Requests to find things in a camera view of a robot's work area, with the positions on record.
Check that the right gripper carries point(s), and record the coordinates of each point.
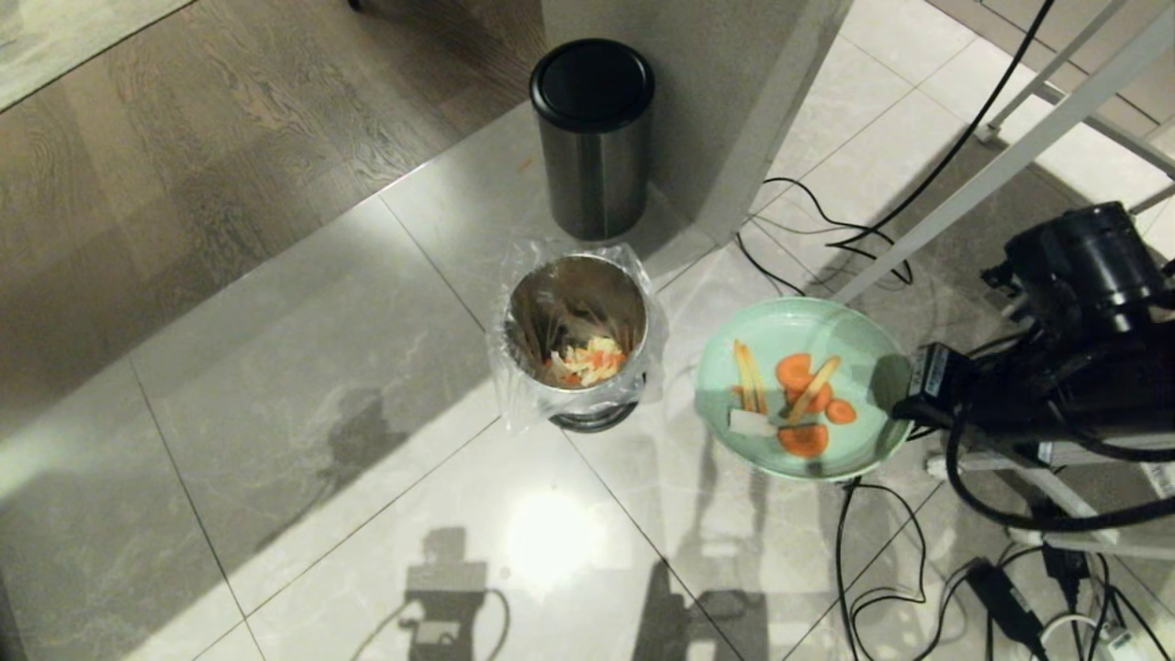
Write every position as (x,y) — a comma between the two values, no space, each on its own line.
(964,390)

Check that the pale green plate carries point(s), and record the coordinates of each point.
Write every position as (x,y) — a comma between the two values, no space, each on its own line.
(789,326)

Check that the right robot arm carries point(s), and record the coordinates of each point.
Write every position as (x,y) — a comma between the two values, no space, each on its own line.
(1092,266)

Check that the food scraps pile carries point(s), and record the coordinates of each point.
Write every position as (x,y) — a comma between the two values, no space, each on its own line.
(589,362)

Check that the open steel trash bin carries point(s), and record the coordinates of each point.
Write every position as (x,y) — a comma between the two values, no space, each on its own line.
(574,289)
(500,386)

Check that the closed steel trash bin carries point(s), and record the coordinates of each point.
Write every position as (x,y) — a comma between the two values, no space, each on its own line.
(595,179)

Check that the black bin lid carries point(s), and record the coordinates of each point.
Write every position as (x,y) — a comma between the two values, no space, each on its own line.
(592,81)

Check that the small round carrot slice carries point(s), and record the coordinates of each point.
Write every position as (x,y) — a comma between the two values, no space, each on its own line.
(841,411)

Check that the long pale fry stick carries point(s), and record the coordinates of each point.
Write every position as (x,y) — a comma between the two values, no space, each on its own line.
(815,386)

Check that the large round carrot slice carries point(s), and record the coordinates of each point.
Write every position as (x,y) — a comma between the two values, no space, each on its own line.
(803,441)

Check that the yellow fry stick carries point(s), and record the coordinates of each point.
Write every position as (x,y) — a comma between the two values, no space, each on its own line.
(740,372)
(756,386)

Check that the white food piece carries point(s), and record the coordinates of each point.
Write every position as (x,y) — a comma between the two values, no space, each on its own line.
(751,422)

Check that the black power adapter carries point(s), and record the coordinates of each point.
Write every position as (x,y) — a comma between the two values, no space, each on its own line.
(1005,601)

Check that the white power strip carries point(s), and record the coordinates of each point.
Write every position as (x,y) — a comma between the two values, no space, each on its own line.
(1124,644)

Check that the white metal base frame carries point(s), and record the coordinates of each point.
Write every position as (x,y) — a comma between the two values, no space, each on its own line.
(1092,542)

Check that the white metal table frame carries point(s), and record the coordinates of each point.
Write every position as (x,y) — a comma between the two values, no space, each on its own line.
(1010,161)

